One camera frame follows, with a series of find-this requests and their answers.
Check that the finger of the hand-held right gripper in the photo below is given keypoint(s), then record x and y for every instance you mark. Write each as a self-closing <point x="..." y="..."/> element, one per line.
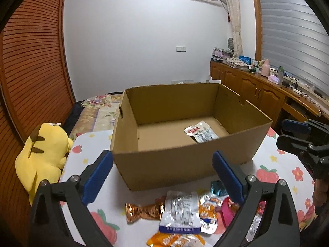
<point x="295" y="126"/>
<point x="290" y="142"/>

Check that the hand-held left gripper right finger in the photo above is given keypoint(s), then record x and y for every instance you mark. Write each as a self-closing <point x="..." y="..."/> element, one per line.
<point x="228" y="177"/>

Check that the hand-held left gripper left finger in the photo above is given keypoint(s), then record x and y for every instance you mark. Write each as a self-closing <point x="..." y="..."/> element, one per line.
<point x="97" y="177"/>

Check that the pink snack packet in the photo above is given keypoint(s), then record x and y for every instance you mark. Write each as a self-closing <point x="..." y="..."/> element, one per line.
<point x="227" y="211"/>

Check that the brown cardboard box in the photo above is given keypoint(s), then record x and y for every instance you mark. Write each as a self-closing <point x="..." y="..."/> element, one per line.
<point x="180" y="164"/>

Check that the copper foil snack packet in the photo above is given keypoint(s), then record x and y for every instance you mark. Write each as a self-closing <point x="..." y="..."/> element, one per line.
<point x="144" y="211"/>

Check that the silver blue-band snack packet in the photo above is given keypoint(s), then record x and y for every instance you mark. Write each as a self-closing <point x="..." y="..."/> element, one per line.
<point x="180" y="211"/>

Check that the person's right hand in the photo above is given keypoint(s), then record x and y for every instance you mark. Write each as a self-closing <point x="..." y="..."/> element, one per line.
<point x="320" y="193"/>

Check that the teal snack packet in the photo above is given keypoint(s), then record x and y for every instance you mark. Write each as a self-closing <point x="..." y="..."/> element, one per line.
<point x="218" y="188"/>

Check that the strawberry print tablecloth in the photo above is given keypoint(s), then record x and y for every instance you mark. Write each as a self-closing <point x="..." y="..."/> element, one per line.
<point x="84" y="154"/>

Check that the small orange white snack packet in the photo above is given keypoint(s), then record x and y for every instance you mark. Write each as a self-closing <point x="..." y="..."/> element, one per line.
<point x="208" y="211"/>

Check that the pink tissue box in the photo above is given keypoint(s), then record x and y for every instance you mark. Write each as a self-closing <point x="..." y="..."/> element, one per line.
<point x="273" y="79"/>

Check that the white red-label snack packet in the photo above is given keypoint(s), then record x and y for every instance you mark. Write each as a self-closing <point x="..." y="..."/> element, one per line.
<point x="201" y="132"/>

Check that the wooden cabinet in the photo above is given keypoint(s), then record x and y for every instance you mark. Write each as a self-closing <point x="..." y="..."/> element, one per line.
<point x="257" y="90"/>

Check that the silver foil snack packet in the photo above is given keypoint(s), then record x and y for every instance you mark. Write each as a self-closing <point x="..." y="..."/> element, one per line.
<point x="254" y="227"/>

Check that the green bottle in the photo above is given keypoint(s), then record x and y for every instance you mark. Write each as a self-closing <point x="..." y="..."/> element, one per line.
<point x="280" y="72"/>

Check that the yellow plush toy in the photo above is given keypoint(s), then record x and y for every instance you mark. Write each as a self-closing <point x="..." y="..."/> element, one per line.
<point x="43" y="159"/>

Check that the floral bed blanket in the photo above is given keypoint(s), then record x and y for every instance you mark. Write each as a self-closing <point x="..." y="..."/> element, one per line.
<point x="97" y="113"/>

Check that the pink thermos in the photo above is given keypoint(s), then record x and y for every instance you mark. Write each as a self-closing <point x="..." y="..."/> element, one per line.
<point x="265" y="69"/>

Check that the blue box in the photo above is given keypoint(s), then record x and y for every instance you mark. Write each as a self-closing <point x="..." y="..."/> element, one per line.
<point x="245" y="59"/>

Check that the floral cloth pile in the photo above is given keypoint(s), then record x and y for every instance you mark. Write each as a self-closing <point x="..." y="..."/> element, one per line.
<point x="236" y="61"/>

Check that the white paper box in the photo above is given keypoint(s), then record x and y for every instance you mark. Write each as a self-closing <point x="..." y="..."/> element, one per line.
<point x="213" y="80"/>

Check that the grey window blind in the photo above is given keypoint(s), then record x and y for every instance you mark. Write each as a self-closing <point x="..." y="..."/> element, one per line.
<point x="290" y="30"/>

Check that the white fan heater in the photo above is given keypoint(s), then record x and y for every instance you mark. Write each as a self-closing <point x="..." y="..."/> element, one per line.
<point x="231" y="43"/>

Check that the purple bag pile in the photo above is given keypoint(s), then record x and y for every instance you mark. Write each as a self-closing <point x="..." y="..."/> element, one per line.
<point x="221" y="52"/>

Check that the cream patterned curtain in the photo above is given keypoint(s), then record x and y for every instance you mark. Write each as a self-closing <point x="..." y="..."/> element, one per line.
<point x="235" y="18"/>

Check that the wooden louvered wardrobe door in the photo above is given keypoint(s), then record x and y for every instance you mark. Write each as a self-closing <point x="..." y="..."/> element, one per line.
<point x="33" y="69"/>

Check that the white wall outlet strip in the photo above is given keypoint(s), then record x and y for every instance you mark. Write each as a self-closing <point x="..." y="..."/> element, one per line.
<point x="182" y="81"/>

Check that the wooden window frame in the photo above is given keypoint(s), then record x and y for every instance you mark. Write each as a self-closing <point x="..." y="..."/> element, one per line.
<point x="256" y="18"/>

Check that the white wall switch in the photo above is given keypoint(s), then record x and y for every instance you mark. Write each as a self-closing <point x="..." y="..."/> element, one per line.
<point x="181" y="48"/>

